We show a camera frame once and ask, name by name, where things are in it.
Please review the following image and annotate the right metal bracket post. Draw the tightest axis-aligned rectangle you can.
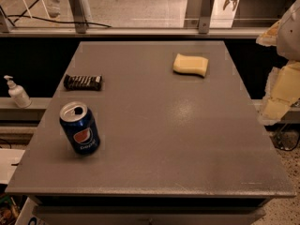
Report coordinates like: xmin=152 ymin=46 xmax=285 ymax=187
xmin=198 ymin=0 xmax=215 ymax=34

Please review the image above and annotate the metal bracket post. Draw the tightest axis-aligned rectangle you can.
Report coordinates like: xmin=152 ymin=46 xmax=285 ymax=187
xmin=68 ymin=0 xmax=87 ymax=34
xmin=198 ymin=0 xmax=215 ymax=34

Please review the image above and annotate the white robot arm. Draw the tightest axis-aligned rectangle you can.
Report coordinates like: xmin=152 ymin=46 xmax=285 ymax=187
xmin=256 ymin=0 xmax=300 ymax=126

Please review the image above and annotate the left metal bracket post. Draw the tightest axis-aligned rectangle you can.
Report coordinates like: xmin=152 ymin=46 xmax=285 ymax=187
xmin=68 ymin=0 xmax=87 ymax=34

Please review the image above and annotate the white pump bottle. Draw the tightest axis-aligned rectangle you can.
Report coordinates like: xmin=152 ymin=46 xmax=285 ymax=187
xmin=4 ymin=75 xmax=32 ymax=108

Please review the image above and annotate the yellow sponge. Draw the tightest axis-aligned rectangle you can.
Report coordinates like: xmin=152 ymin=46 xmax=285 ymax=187
xmin=173 ymin=53 xmax=208 ymax=77

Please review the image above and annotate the blue pepsi can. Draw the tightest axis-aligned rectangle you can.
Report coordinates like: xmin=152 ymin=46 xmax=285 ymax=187
xmin=59 ymin=101 xmax=100 ymax=156

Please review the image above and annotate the black cables right floor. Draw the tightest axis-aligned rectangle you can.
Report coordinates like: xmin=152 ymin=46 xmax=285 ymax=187
xmin=272 ymin=124 xmax=300 ymax=152

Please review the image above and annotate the black rxbar chocolate bar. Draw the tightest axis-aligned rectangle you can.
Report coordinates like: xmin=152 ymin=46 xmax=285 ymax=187
xmin=63 ymin=75 xmax=102 ymax=91

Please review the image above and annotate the black cable on floor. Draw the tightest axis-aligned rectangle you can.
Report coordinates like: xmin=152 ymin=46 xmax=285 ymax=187
xmin=6 ymin=0 xmax=113 ymax=29

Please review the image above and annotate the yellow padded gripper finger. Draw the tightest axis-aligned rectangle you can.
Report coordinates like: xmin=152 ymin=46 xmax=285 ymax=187
xmin=256 ymin=21 xmax=280 ymax=47
xmin=258 ymin=61 xmax=300 ymax=125

